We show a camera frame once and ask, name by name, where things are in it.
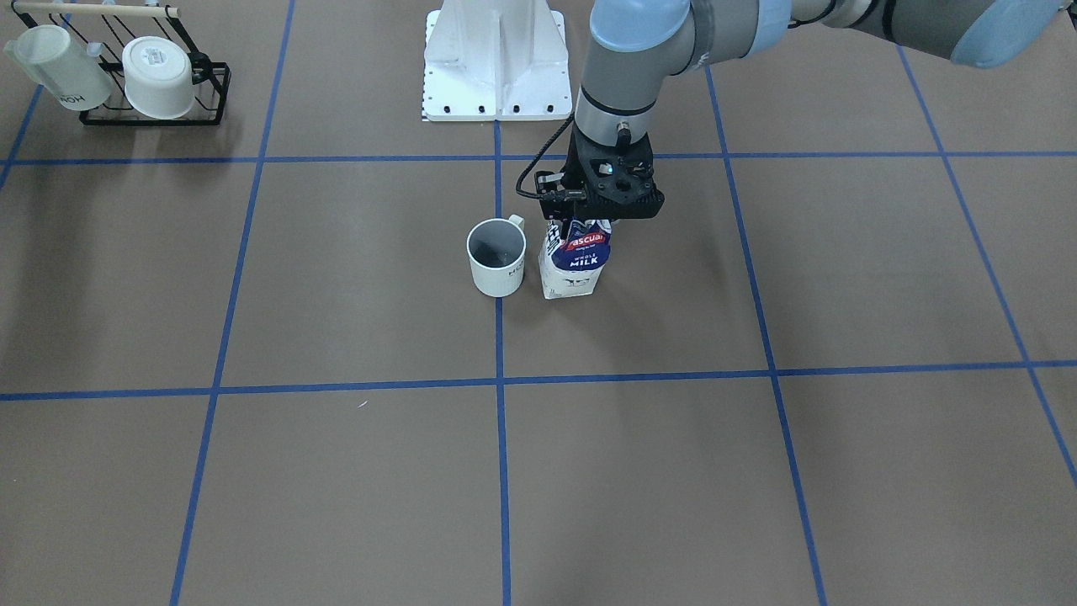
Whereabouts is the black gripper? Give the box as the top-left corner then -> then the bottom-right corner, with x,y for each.
536,126 -> 665,221

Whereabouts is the blue white milk carton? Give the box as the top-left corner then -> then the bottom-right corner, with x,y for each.
539,219 -> 613,300

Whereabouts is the white ribbed HOME mug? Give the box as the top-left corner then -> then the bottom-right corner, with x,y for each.
466,215 -> 527,298

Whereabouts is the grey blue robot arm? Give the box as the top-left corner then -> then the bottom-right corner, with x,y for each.
528,1 -> 1074,223

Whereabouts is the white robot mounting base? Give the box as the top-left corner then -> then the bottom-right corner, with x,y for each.
421,1 -> 573,122

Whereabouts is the white mug upside down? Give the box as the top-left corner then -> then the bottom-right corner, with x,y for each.
120,37 -> 195,119

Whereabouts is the white mug lying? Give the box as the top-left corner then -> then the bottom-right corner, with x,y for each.
3,24 -> 113,112

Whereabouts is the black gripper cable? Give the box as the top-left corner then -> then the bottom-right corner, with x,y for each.
515,117 -> 576,201

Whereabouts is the black wire mug rack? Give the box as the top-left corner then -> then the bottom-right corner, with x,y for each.
8,1 -> 230,127

